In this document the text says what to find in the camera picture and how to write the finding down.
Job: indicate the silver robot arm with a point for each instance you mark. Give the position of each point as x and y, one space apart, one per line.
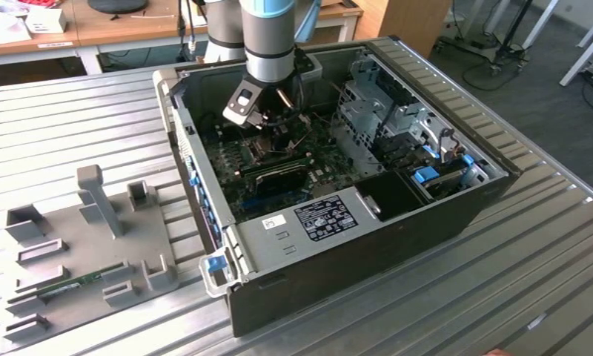
270 44

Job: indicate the CPU socket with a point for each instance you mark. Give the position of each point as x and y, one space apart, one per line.
258 150

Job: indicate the blue expansion slot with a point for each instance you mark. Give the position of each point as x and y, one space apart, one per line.
255 204

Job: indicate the green motherboard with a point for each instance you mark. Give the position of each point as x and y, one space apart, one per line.
326 163

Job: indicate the silver drive cage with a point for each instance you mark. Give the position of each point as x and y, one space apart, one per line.
361 111

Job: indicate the black graphics card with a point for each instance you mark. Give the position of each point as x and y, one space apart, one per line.
282 183

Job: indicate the hard disk in blue carrier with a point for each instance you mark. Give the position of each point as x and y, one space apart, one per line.
427 174

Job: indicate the silver power supply unit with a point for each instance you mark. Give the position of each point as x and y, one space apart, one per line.
262 244

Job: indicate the wooden cabinet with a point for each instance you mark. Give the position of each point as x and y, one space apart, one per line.
415 22

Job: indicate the blue drive clip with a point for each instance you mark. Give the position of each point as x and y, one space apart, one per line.
469 160

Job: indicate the wooden desk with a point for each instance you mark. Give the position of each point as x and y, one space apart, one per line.
129 26

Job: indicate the blue case latch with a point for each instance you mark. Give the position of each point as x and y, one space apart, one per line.
215 265

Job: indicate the black grey PC case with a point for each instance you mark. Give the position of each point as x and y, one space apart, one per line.
351 267

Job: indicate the black round cushion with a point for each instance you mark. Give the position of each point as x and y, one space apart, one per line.
119 5

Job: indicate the black wheeled stand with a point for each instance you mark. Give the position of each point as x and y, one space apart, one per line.
511 33

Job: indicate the white cardboard box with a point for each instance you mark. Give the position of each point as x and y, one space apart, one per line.
47 18

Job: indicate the grey parts rack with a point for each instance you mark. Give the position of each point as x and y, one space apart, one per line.
79 256

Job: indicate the red small items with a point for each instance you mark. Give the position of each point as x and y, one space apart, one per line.
39 3

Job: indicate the white plastic bag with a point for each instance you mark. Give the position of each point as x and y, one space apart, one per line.
1 29

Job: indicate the green RAM stick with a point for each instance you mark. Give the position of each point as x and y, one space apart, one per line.
70 285

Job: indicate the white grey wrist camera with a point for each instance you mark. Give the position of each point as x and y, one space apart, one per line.
242 105

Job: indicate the blue bracket clip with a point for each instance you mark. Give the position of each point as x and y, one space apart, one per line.
194 182

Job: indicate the white table frame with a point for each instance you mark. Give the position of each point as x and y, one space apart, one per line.
590 55

